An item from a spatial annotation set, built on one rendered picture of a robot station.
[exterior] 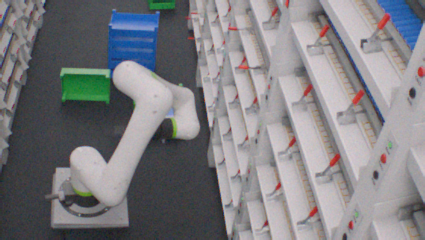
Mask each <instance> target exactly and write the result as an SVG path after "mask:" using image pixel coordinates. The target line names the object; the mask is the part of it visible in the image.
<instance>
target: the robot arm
mask: <svg viewBox="0 0 425 240"><path fill-rule="evenodd" d="M113 82H114V84H115V86H116V87H117V88H118V89H119V90H120V91H121V92H122V93H124V94H126V95H127V96H129V97H130V98H131V99H133V100H134V102H135V103H136V107H135V110H134V113H133V115H132V118H131V120H130V123H129V125H127V126H114V128H106V129H105V135H120V136H122V135H123V137H122V139H121V141H120V143H119V145H118V146H117V148H116V150H115V153H114V154H113V156H112V158H111V159H110V160H109V163H108V164H107V163H106V161H105V160H104V159H103V158H102V156H101V155H100V154H99V153H98V152H97V151H96V149H94V148H92V147H79V148H77V149H76V150H75V151H74V152H73V153H72V154H71V157H70V167H71V182H66V183H61V189H59V190H58V193H57V194H52V195H50V194H47V195H45V196H46V201H47V200H52V199H59V200H60V201H65V204H66V205H67V207H71V206H72V205H73V204H76V205H77V206H79V207H82V208H90V207H95V206H97V205H98V204H100V203H101V204H104V205H106V206H115V205H117V206H118V205H119V204H121V203H122V202H123V201H124V198H125V196H126V193H127V192H128V188H129V185H130V183H131V179H132V178H133V174H134V171H135V169H136V167H137V164H138V163H139V161H140V158H141V157H142V155H143V152H144V150H145V149H146V147H147V145H148V144H149V142H150V139H151V138H152V137H157V138H158V139H162V143H163V144H164V140H165V139H168V138H181V139H182V140H186V141H188V140H192V138H194V137H195V136H197V135H198V134H199V131H200V123H199V121H198V117H197V111H196V106H195V105H194V100H195V97H194V95H193V93H192V92H191V91H190V90H189V89H187V88H185V87H179V86H176V85H175V84H172V83H170V82H168V81H166V80H164V79H162V78H161V77H159V76H157V75H156V74H154V73H153V72H152V71H151V70H149V69H147V68H145V67H143V66H142V65H139V64H137V63H136V62H133V61H128V62H123V63H121V64H120V65H118V66H117V67H116V68H115V70H114V72H113ZM170 109H173V112H174V117H166V118H165V116H166V115H167V114H168V112H169V111H170Z"/></svg>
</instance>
